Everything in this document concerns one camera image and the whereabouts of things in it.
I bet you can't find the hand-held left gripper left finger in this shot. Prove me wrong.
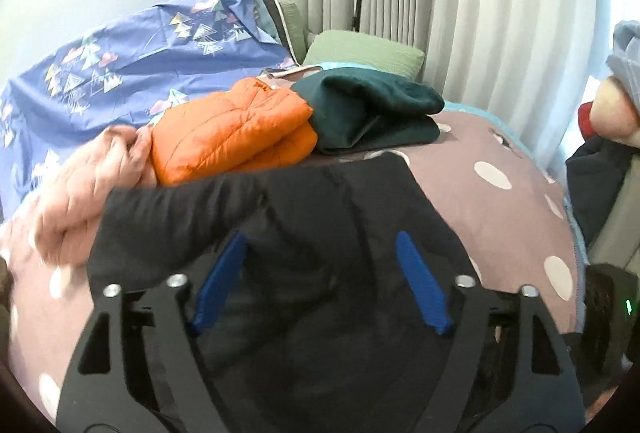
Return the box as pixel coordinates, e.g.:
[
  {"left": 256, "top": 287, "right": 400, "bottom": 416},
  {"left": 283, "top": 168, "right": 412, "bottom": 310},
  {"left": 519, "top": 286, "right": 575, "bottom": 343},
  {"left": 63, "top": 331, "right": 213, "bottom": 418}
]
[{"left": 56, "top": 233, "right": 251, "bottom": 433}]

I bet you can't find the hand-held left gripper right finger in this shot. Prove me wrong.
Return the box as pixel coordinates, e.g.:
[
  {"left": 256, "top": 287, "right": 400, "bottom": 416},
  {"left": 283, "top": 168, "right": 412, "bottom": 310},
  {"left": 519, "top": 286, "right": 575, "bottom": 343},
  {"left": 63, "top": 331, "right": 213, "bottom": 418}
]
[{"left": 395, "top": 230, "right": 586, "bottom": 433}]

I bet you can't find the black puffer jacket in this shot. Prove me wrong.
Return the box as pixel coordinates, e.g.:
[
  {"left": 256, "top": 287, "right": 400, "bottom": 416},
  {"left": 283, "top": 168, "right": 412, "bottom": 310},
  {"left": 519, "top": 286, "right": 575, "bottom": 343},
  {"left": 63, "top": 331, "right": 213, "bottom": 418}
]
[{"left": 86, "top": 152, "right": 483, "bottom": 433}]

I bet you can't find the mauve polka dot bedsheet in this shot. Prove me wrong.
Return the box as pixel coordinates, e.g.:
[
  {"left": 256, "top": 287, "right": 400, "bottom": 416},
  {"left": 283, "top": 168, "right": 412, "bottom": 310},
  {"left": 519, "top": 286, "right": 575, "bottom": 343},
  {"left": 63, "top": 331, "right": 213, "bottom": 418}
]
[{"left": 0, "top": 108, "right": 588, "bottom": 424}]

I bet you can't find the dark navy cloth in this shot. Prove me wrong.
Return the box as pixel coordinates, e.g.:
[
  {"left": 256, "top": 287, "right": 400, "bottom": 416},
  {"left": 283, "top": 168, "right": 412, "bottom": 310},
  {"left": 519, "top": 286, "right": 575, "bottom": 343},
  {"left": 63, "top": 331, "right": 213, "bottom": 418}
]
[{"left": 565, "top": 133, "right": 632, "bottom": 248}]

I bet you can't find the orange puffer jacket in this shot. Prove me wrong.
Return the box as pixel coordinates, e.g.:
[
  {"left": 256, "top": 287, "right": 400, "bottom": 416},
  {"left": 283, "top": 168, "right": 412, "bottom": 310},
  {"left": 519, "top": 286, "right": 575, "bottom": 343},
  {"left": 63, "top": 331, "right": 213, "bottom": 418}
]
[{"left": 150, "top": 77, "right": 319, "bottom": 186}]

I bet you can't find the pink puffer jacket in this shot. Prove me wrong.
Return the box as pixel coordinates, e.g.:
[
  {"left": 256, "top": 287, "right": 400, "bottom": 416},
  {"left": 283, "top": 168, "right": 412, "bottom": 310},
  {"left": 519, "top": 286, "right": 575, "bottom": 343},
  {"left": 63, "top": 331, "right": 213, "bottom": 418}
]
[{"left": 27, "top": 126, "right": 161, "bottom": 264}]

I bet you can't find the dark green folded sweater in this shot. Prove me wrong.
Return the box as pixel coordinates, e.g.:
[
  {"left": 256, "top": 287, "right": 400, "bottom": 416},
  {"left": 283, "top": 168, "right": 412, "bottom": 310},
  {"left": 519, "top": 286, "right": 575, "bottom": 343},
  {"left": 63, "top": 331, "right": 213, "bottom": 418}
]
[{"left": 290, "top": 67, "right": 447, "bottom": 156}]

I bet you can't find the plush toy with grey hat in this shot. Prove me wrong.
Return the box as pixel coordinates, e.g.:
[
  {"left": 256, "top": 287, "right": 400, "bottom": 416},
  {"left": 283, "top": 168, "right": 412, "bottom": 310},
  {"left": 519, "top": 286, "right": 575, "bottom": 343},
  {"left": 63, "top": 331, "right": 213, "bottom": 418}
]
[{"left": 577, "top": 20, "right": 640, "bottom": 140}]

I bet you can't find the light green pillow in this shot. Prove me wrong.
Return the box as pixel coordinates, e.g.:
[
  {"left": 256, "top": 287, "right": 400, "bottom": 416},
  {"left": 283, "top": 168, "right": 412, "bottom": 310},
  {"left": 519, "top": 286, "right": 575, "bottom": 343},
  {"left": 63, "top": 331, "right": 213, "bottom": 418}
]
[
  {"left": 300, "top": 30, "right": 426, "bottom": 81},
  {"left": 277, "top": 0, "right": 309, "bottom": 64}
]

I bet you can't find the blue printed quilt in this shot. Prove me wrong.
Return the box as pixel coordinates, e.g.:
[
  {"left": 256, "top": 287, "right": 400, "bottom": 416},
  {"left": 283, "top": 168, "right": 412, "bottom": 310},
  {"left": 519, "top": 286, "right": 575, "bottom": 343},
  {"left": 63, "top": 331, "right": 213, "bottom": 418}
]
[{"left": 0, "top": 0, "right": 301, "bottom": 219}]

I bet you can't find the white pleated curtain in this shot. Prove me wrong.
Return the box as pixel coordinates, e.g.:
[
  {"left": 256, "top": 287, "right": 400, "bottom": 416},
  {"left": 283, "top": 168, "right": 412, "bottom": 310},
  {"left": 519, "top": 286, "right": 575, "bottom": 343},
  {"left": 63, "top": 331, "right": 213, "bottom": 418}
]
[{"left": 287, "top": 0, "right": 621, "bottom": 174}]

